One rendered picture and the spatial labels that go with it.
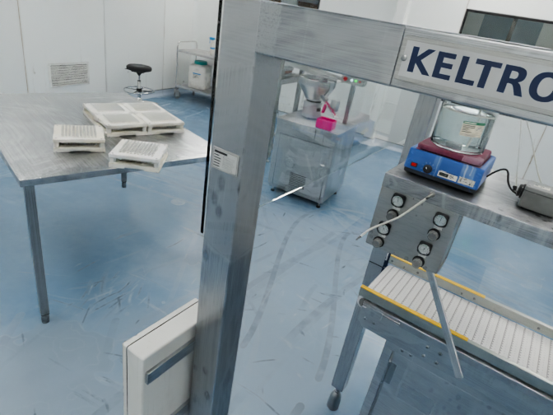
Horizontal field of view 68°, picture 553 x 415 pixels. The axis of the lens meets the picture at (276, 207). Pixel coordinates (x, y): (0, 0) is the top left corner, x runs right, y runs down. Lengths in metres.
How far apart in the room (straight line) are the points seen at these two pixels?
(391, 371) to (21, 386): 1.62
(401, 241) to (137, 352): 0.78
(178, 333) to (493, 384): 0.95
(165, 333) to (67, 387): 1.51
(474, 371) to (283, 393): 1.09
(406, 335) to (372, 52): 1.08
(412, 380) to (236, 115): 1.21
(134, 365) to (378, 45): 0.60
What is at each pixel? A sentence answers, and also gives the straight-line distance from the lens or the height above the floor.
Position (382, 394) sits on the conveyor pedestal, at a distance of 1.66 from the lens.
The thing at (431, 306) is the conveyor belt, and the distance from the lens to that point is 1.48.
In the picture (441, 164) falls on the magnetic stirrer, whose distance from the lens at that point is 1.18.
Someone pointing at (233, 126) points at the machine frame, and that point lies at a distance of 0.56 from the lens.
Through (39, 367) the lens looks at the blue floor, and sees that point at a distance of 2.37.
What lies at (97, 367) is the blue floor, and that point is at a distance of 2.31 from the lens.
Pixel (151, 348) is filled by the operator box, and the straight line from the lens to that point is 0.75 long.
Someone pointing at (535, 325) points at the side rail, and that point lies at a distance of 1.60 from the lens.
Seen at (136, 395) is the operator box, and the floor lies 1.06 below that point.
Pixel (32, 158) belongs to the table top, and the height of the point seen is 0.85.
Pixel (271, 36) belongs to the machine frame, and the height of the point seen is 1.67.
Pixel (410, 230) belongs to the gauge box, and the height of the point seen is 1.20.
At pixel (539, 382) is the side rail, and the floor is 0.92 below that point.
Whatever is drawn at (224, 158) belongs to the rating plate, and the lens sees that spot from 0.58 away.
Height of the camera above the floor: 1.70
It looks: 26 degrees down
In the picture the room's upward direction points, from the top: 10 degrees clockwise
